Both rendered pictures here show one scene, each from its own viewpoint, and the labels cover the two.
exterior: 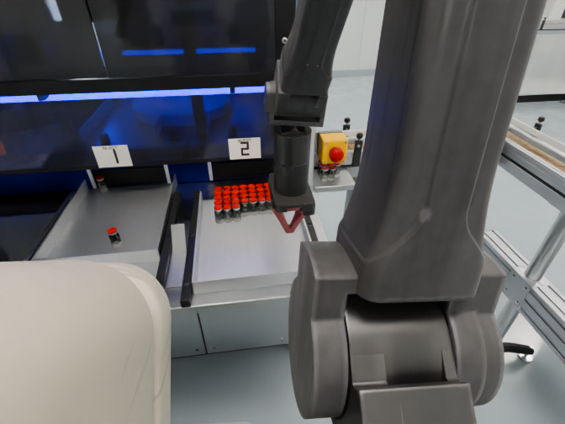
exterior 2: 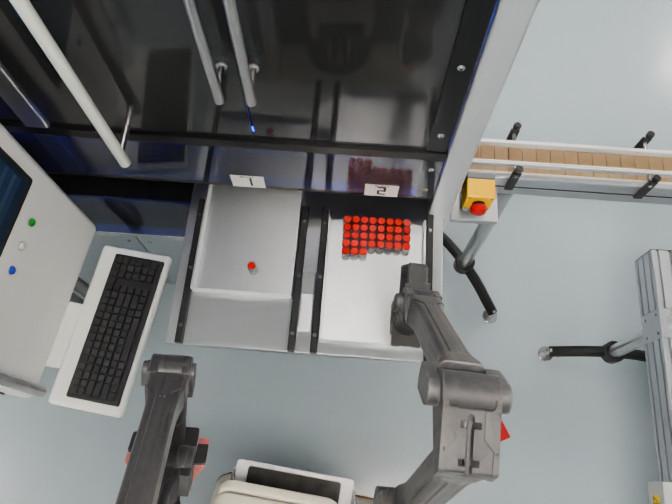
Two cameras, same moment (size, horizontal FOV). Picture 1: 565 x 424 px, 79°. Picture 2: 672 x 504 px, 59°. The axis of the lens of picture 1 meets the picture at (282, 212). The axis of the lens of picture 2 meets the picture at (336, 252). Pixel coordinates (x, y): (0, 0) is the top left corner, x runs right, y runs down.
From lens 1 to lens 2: 96 cm
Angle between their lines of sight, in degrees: 33
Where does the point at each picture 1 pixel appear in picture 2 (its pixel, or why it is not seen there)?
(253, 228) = (376, 273)
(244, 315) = not seen: hidden behind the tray
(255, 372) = not seen: hidden behind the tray
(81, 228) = (217, 240)
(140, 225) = (271, 246)
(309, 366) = not seen: outside the picture
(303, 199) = (412, 340)
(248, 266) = (365, 321)
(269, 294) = (378, 354)
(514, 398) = (617, 399)
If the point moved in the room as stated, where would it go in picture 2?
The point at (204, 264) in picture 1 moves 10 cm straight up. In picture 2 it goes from (328, 311) to (328, 300)
